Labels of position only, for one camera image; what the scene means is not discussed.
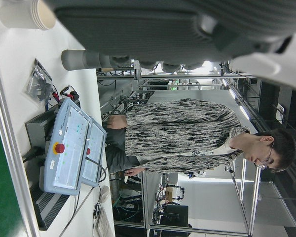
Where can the blue-grey teach pendant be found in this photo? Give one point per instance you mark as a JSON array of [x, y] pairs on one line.
[[95, 148], [66, 148]]

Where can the black finned box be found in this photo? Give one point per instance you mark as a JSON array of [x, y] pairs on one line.
[[47, 209]]

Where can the dark grey bottle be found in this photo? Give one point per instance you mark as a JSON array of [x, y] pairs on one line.
[[74, 59]]

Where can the green conveyor belt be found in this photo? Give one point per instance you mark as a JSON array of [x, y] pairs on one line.
[[0, 185]]

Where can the aluminium conveyor rail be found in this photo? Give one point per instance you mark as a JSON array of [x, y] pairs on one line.
[[12, 148]]

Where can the white keyboard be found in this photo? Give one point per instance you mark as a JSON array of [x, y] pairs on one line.
[[104, 224]]

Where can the red clip leads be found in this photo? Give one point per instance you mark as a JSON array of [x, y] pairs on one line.
[[66, 89]]

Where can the black background monitor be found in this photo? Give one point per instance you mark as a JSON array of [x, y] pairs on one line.
[[175, 214]]

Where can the white computer mouse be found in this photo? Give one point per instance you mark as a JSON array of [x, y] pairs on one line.
[[104, 193]]

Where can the clear plastic bag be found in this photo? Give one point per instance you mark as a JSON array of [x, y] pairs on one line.
[[38, 84]]

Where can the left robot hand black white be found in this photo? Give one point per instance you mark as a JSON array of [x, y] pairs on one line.
[[138, 32]]

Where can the person in patterned sweater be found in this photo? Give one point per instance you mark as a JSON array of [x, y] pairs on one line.
[[175, 133]]

